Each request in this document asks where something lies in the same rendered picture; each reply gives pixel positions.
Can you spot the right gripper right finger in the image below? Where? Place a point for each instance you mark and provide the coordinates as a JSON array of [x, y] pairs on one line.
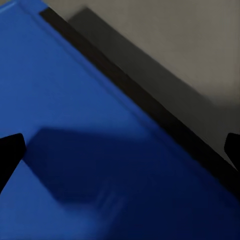
[[232, 149]]

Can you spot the swivel chair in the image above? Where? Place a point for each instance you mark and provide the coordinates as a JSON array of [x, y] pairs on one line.
[[184, 53]]

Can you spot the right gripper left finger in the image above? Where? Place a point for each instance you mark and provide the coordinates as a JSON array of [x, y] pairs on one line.
[[12, 149]]

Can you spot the folder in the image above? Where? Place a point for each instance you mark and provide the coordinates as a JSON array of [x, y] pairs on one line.
[[104, 159]]

